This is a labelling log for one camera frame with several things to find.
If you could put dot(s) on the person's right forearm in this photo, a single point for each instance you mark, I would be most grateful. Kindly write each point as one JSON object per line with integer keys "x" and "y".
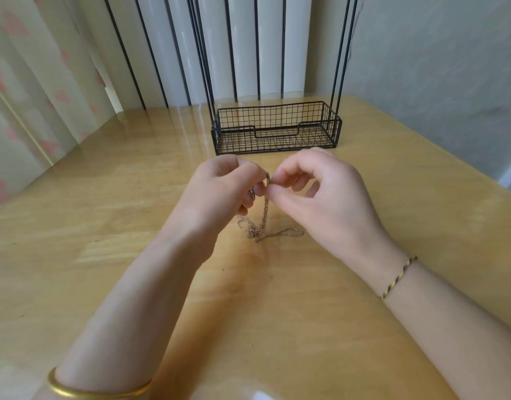
{"x": 455, "y": 333}

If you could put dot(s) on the person's left hand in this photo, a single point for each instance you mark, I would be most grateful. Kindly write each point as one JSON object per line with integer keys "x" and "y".
{"x": 210, "y": 200}

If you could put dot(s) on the white black-striped curtain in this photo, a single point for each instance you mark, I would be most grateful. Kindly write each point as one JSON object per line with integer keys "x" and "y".
{"x": 176, "y": 50}

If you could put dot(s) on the pink floral curtain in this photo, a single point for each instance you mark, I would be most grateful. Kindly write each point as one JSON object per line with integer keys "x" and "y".
{"x": 30, "y": 91}

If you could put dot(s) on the gold bangle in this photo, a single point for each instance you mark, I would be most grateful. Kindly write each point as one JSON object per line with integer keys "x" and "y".
{"x": 93, "y": 389}

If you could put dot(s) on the person's left forearm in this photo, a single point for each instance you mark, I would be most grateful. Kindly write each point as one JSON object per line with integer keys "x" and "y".
{"x": 114, "y": 329}

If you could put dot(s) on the person's right hand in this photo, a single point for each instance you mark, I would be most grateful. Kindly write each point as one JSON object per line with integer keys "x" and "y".
{"x": 330, "y": 200}

